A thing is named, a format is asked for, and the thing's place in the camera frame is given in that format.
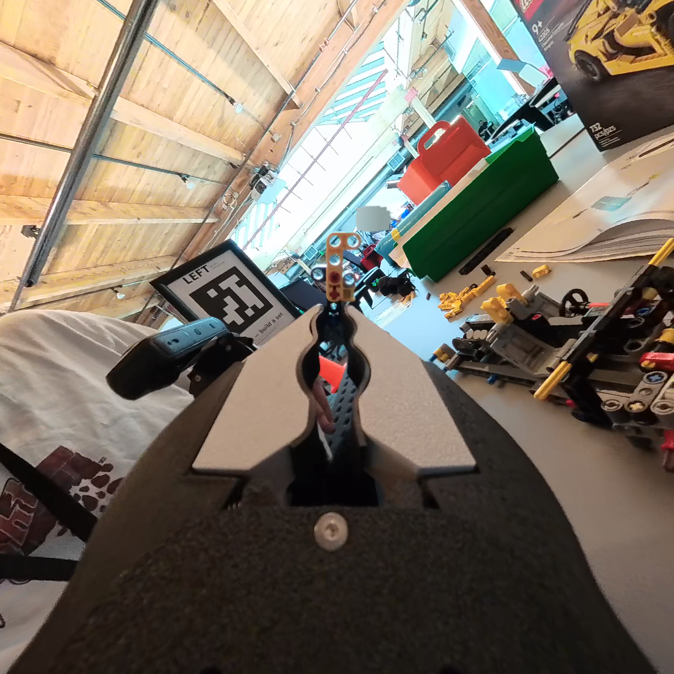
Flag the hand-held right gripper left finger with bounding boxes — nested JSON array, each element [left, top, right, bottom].
[[192, 304, 328, 507]]

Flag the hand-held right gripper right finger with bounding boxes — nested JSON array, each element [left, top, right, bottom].
[[341, 305, 478, 506]]

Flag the yellow black lego subassembly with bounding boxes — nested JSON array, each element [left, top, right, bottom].
[[311, 232, 364, 318]]

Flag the pile of yellow lego pieces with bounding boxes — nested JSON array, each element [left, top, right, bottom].
[[436, 274, 498, 321]]

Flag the flat black lego bar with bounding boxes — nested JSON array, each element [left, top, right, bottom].
[[457, 226, 515, 276]]

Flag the lego car chassis assembly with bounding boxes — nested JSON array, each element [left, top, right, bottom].
[[431, 246, 674, 470]]

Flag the lego instruction booklet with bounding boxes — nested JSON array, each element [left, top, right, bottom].
[[494, 139, 674, 263]]

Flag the lego set box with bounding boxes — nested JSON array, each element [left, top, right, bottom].
[[507, 0, 674, 153]]

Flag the person's left hand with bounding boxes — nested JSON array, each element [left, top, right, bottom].
[[311, 383, 336, 436]]

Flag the black perforated board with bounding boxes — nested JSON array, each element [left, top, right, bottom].
[[320, 368, 366, 465]]

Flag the black framed marker sign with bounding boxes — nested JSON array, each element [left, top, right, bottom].
[[149, 238, 302, 349]]

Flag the orange red wedge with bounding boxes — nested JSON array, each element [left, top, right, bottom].
[[319, 354, 349, 395]]

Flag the teal rolled mat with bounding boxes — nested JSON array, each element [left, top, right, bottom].
[[375, 210, 423, 257]]

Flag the ceiling mounted device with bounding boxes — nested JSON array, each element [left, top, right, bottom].
[[247, 162, 281, 205]]

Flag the green plastic bin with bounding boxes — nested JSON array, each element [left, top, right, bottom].
[[402, 125, 561, 284]]

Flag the grey metal ceiling pipe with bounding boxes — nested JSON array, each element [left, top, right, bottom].
[[7, 0, 160, 312]]

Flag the white papers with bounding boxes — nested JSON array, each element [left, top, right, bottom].
[[387, 157, 494, 267]]

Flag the red carry case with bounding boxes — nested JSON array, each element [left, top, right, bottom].
[[395, 115, 493, 207]]

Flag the black cable bundle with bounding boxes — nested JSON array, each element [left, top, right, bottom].
[[376, 273, 418, 299]]

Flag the black lanyard strap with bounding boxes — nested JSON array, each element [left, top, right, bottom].
[[0, 441, 100, 584]]

